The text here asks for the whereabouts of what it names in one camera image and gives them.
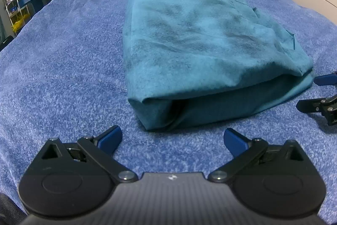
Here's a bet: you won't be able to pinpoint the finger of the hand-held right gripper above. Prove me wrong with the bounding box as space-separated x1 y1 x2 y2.
296 94 337 126
313 71 337 86

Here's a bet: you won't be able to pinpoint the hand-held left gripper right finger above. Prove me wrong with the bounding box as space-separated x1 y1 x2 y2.
207 128 307 184

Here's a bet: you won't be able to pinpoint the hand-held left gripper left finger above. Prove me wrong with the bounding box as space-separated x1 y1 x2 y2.
35 125 139 183

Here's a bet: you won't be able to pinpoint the teal hoodie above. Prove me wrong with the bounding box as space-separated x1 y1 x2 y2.
122 0 314 132

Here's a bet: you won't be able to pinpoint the blue fleece blanket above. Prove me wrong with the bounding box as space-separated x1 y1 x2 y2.
0 0 337 216

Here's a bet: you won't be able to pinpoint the person's dark pants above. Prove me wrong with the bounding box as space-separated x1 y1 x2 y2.
0 192 27 225

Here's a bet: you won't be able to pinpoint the black bag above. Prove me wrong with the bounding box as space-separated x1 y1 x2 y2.
0 35 15 52

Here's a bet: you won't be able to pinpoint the white storage rack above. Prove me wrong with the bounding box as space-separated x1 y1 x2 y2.
2 0 33 34

